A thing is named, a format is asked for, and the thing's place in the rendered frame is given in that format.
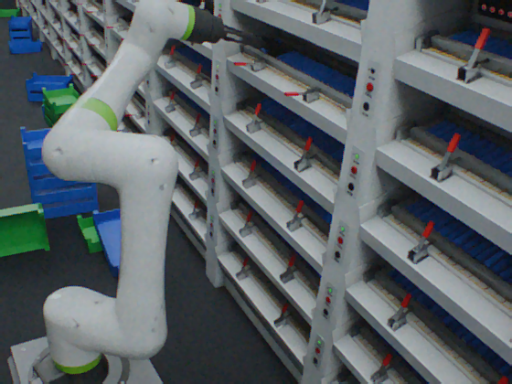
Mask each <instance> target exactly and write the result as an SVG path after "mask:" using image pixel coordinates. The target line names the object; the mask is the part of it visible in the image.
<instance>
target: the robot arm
mask: <svg viewBox="0 0 512 384"><path fill-rule="evenodd" d="M204 5H205V3H201V6H200V7H197V6H192V5H184V4H181V3H179V2H177V1H175V0H140V1H139V2H138V4H137V6H136V8H135V10H134V14H133V19H132V22H131V25H130V27H129V29H128V32H127V34H126V36H125V38H124V40H123V41H122V43H121V45H120V48H119V51H118V52H117V54H116V55H115V57H114V59H113V61H112V63H111V64H110V66H109V67H108V68H107V69H106V70H105V71H104V72H103V73H102V75H101V76H100V77H99V78H98V80H97V81H96V83H95V84H94V85H92V86H91V87H90V88H89V89H88V90H86V91H85V92H84V93H83V95H82V96H81V97H80V98H79V99H78V100H77V101H76V102H75V103H74V104H73V105H72V106H70V107H69V109H68V110H67V111H66V112H65V113H64V115H63V116H62V117H61V118H60V119H59V120H58V122H57V124H56V125H55V126H53V128H52V129H51V130H50V131H49V133H48V134H47V136H46V139H45V141H44V143H43V146H42V156H43V161H44V164H45V166H46V167H47V169H48V170H49V171H50V173H51V174H52V175H55V176H57V177H59V178H60V179H63V180H67V181H77V182H89V183H100V184H104V185H108V186H111V187H114V188H115V189H116V190H117V193H118V195H119V200H120V222H121V242H120V259H121V262H120V273H119V282H118V290H117V295H116V298H113V297H110V296H106V295H103V294H101V293H98V292H95V291H93V290H91V289H87V288H85V287H80V286H70V287H66V288H62V289H60V290H57V291H56V292H55V293H52V294H51V295H50V296H49V298H48V299H47V301H46V302H45V303H44V306H43V309H44V318H45V326H46V331H47V338H48V348H49V354H50V356H51V357H49V358H48V359H46V360H42V361H41V362H39V363H37V364H36V365H34V366H33V372H32V373H33V377H32V378H31V379H29V380H28V382H29V383H30V384H102V383H103V382H104V380H106V378H107V376H108V374H109V366H108V360H107V358H106V356H104V354H107V355H113V356H117V357H126V358H130V359H137V360H145V359H148V358H150V357H153V356H154V355H156V354H157V352H159V351H160V350H161V349H162V347H163V346H164V344H165V341H166V339H167V334H168V329H167V325H166V319H165V247H166V238H167V230H168V223H169V216H170V206H171V200H172V197H173V192H174V187H175V183H176V177H177V172H178V159H177V155H176V152H175V151H174V147H173V146H172V145H171V144H170V143H169V142H168V141H166V140H165V139H163V138H162V137H159V136H157V135H148V134H135V133H121V132H116V131H117V129H118V127H119V124H120V123H121V121H122V118H123V115H124V113H125V110H126V108H127V106H128V104H129V103H130V101H131V98H132V96H133V94H134V92H135V90H136V89H137V87H138V86H139V85H140V84H141V83H142V81H143V80H144V78H145V77H146V76H147V75H148V74H149V73H150V71H151V70H152V69H153V68H154V67H155V65H156V64H157V61H158V59H159V56H160V53H161V52H162V49H163V47H164V45H165V43H166V41H167V40H168V39H169V38H172V37H173V38H178V39H181V40H185V41H188V42H190V43H191V46H194V44H195V43H196V44H199V45H202V44H204V43H205V42H206V43H209V44H210V43H213V44H215V43H218V42H219V41H220V40H221V39H223V40H224V41H227V42H230V41H234V42H236V43H242V44H246V45H251V46H254V47H256V49H258V48H265V49H268V50H271V51H275V52H277V49H278V48H277V47H278V44H279V41H274V39H271V38H267V37H262V36H258V35H255V32H253V31H252V32H251V34H250V33H249V32H245V31H241V30H238V29H236V28H233V27H229V26H227V25H224V23H223V20H222V19H221V18H220V17H219V16H214V15H211V14H210V12H209V11H208V10H206V9H204ZM254 35H255V36H254Z"/></svg>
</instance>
